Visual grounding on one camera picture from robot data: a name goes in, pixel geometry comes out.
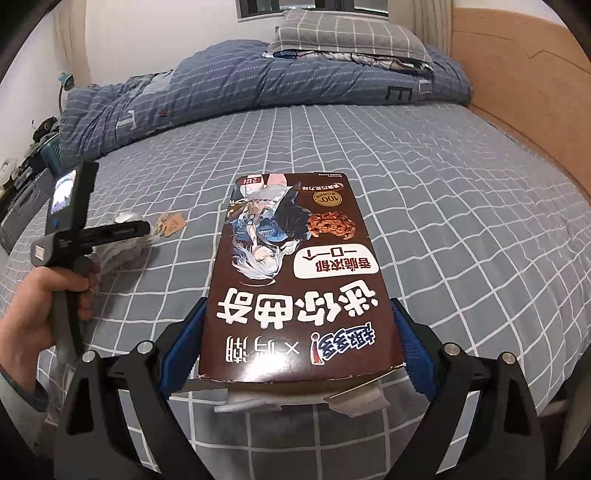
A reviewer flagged grey checked pillow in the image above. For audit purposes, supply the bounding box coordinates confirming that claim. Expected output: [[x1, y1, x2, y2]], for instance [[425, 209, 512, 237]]
[[268, 10, 435, 65]]

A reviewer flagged white bag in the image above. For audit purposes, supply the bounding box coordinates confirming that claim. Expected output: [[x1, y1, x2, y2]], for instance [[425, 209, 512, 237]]
[[90, 210, 155, 278]]

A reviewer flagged teal desk lamp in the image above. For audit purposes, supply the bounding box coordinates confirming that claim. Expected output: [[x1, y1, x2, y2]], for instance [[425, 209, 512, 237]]
[[58, 73, 77, 114]]

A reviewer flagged dark framed window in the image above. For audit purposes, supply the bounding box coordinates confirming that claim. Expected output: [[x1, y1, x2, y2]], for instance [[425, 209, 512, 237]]
[[235, 0, 389, 21]]

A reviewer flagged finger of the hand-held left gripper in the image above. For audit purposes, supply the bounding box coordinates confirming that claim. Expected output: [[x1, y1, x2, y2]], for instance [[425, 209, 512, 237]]
[[90, 220, 151, 234], [90, 231, 149, 246]]

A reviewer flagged grey checked bedsheet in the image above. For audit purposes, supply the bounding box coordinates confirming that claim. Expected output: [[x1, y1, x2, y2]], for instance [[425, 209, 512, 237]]
[[0, 102, 591, 462]]

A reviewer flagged brown cookie box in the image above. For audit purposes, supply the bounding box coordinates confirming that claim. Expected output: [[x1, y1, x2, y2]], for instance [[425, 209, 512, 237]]
[[198, 172, 407, 384]]

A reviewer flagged grey suitcase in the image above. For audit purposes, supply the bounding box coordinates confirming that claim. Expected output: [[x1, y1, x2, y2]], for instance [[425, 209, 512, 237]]
[[0, 168, 54, 252]]

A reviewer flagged beige curtain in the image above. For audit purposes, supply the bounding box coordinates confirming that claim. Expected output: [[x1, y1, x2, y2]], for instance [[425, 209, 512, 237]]
[[385, 0, 455, 58], [55, 0, 93, 81]]

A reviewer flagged teal plastic crate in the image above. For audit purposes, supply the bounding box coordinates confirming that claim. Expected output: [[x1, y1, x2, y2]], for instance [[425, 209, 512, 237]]
[[39, 138, 63, 174]]

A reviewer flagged blue striped quilt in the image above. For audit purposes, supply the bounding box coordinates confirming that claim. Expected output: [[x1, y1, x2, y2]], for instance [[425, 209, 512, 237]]
[[58, 41, 474, 162]]

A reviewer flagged black gadget pile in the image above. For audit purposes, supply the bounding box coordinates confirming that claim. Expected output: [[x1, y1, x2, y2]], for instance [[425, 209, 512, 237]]
[[32, 117, 58, 139]]

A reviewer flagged person's left hand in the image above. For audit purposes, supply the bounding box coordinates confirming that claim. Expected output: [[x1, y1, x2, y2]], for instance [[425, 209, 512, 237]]
[[0, 263, 102, 372]]

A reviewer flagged small brown paper wrapper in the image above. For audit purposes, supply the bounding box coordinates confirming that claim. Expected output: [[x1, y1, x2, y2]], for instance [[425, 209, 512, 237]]
[[154, 210, 188, 238]]

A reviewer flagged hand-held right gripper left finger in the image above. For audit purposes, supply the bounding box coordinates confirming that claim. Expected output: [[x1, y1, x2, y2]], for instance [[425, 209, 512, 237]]
[[54, 298, 208, 480]]

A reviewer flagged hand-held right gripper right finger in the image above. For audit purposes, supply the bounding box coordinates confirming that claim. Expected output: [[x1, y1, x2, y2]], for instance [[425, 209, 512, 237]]
[[390, 298, 541, 480]]

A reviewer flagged person's left forearm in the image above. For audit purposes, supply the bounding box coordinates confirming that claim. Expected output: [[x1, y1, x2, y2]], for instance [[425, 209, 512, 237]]
[[0, 360, 51, 418]]

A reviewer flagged plaid garment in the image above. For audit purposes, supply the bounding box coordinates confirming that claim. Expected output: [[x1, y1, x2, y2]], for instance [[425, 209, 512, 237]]
[[263, 46, 437, 77]]

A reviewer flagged wooden headboard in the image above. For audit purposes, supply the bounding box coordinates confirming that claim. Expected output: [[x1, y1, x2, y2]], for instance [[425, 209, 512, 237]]
[[450, 7, 591, 204]]

